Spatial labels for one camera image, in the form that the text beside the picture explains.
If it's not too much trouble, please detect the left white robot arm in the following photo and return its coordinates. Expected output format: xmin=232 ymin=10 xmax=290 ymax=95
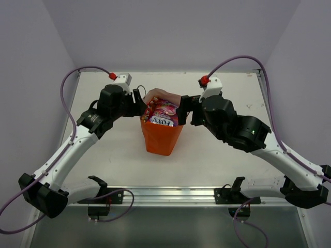
xmin=18 ymin=84 xmax=146 ymax=219

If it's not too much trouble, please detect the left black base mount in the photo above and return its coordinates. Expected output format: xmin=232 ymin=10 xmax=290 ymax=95
xmin=87 ymin=188 xmax=124 ymax=220

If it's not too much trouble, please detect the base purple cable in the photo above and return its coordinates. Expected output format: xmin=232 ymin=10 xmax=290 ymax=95
xmin=89 ymin=189 xmax=136 ymax=223
xmin=232 ymin=197 xmax=268 ymax=248

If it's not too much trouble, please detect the red snack packet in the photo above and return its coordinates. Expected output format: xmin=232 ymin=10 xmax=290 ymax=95
xmin=141 ymin=97 xmax=159 ymax=122

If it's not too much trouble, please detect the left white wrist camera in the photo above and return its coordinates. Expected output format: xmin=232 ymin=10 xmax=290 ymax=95
xmin=109 ymin=73 xmax=132 ymax=95

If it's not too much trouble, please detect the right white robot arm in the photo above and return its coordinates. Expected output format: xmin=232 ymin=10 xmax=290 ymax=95
xmin=176 ymin=95 xmax=330 ymax=209

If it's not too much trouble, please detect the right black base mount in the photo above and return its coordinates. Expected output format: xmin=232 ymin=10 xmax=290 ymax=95
xmin=214 ymin=177 xmax=261 ymax=221

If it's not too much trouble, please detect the aluminium table rail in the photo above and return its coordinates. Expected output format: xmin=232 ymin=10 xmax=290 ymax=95
xmin=62 ymin=185 xmax=300 ymax=207

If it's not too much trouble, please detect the purple Fox's candy bag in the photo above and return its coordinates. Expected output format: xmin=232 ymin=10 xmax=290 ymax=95
xmin=148 ymin=100 xmax=178 ymax=127

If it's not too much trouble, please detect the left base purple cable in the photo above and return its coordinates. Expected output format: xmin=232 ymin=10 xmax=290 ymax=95
xmin=89 ymin=189 xmax=136 ymax=223

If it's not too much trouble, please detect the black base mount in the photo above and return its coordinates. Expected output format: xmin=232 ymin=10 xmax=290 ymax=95
xmin=87 ymin=188 xmax=124 ymax=220
xmin=214 ymin=177 xmax=261 ymax=221

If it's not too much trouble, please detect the orange paper bag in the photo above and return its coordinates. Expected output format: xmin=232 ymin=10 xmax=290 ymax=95
xmin=140 ymin=88 xmax=183 ymax=156

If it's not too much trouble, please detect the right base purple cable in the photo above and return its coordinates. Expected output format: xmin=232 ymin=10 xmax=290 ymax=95
xmin=232 ymin=197 xmax=268 ymax=248

